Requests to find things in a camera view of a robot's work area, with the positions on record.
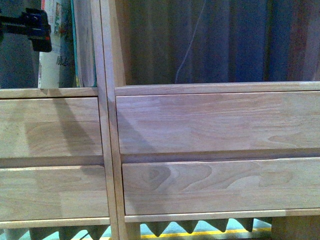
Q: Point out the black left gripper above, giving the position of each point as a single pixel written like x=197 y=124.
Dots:
x=32 y=23

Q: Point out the white book with Chinese text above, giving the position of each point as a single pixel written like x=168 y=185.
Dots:
x=57 y=68

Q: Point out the left wooden shelf cabinet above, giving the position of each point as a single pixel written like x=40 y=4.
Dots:
x=67 y=228

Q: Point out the wooden shelf cabinet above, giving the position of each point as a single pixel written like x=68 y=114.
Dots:
x=67 y=228
x=287 y=224

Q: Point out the right wooden shelf cabinet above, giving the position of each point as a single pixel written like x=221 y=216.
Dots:
x=287 y=224

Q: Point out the green covered book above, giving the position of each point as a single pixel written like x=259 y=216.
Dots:
x=83 y=44

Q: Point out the left upper wooden drawer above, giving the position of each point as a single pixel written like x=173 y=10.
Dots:
x=50 y=127

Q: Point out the wooden drawer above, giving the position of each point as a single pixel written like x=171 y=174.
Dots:
x=221 y=186
x=49 y=193
x=216 y=122
x=50 y=127

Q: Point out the grey curtain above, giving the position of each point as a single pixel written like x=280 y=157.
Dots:
x=166 y=42

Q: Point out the left lower wooden drawer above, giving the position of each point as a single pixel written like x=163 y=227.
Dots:
x=49 y=193

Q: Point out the right upper wooden drawer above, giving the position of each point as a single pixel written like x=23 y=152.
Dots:
x=216 y=122

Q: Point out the grey acoustic foam panel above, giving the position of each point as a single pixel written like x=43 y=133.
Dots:
x=203 y=231

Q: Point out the right lower wooden drawer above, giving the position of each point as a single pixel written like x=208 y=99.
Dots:
x=221 y=186

